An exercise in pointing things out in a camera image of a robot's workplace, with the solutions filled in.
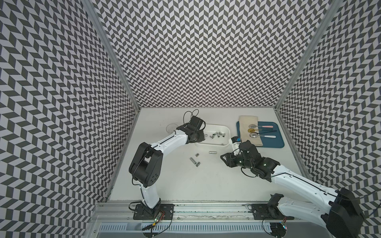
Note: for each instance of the white handled spoon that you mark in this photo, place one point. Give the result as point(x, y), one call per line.
point(256, 135)

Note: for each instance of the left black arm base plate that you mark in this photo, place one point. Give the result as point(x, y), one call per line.
point(142, 212)

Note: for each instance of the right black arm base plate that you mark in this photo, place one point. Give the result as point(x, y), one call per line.
point(269, 210)

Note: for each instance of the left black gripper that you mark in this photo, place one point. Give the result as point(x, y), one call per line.
point(201, 136)

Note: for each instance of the aluminium front rail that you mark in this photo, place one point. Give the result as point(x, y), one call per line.
point(183, 211)

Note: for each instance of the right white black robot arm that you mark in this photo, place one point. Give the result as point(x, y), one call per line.
point(337, 210)

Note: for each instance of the blue tray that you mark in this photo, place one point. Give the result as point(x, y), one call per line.
point(268, 142)

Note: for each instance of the gold black handled spoon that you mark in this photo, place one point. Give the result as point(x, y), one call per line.
point(263, 131)

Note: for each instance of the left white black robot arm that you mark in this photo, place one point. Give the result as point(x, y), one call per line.
point(145, 167)

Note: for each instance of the white plastic storage box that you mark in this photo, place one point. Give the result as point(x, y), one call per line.
point(216, 141)

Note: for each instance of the pink handled spoon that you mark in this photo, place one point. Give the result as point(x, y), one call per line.
point(252, 126)

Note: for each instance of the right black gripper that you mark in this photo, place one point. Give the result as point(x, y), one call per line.
point(229, 162)

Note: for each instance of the beige cloth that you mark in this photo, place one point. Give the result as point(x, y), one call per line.
point(245, 122)

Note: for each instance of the clear plastic cup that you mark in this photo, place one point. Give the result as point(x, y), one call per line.
point(171, 128)

